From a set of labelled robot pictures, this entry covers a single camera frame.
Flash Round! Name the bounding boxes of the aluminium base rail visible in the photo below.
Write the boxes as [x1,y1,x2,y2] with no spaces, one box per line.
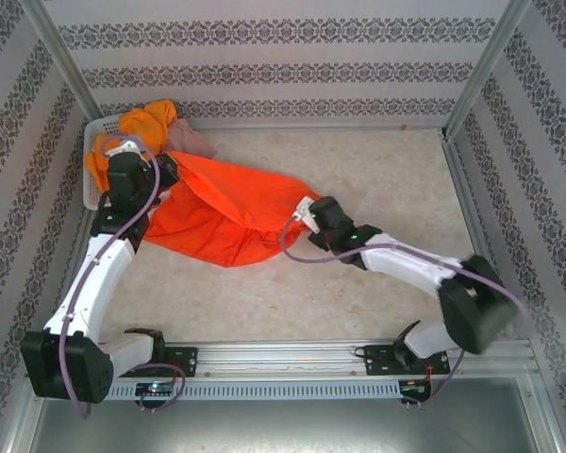
[98,340,534,378]

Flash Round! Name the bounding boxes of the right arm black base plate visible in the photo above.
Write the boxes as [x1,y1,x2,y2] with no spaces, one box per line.
[363,344,450,378]

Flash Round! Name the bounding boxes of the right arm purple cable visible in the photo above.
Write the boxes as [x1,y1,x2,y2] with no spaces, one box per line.
[281,214,529,410]

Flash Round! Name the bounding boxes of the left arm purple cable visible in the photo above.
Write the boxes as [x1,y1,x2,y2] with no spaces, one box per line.
[58,133,186,420]

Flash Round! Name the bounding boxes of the red-orange shorts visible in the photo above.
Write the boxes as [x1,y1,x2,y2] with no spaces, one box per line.
[143,151,325,269]

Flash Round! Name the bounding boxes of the aluminium back rail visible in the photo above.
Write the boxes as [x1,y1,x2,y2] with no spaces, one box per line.
[188,118,447,134]

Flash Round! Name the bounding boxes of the orange shorts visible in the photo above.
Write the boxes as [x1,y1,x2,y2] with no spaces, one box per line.
[83,98,178,191]

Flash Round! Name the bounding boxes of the slotted grey cable duct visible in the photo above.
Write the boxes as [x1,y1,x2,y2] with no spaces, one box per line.
[108,379,402,402]

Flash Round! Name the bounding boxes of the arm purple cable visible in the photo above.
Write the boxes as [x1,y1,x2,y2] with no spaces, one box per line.
[281,214,529,410]
[58,133,186,420]

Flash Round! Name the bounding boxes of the grey metal panel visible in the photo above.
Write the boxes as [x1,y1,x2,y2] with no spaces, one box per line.
[8,377,566,453]

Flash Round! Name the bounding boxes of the aluminium frame post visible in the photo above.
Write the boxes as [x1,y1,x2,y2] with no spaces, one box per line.
[442,0,535,138]
[25,0,104,125]

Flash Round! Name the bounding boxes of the aluminium side rail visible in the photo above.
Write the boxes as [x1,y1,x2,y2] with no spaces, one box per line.
[439,129,520,342]
[46,207,98,344]

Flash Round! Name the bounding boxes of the pink shorts with white drawstring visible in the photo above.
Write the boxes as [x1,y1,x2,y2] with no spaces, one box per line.
[162,118,219,161]

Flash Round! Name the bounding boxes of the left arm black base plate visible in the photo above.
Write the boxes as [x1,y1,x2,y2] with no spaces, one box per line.
[162,346,198,378]

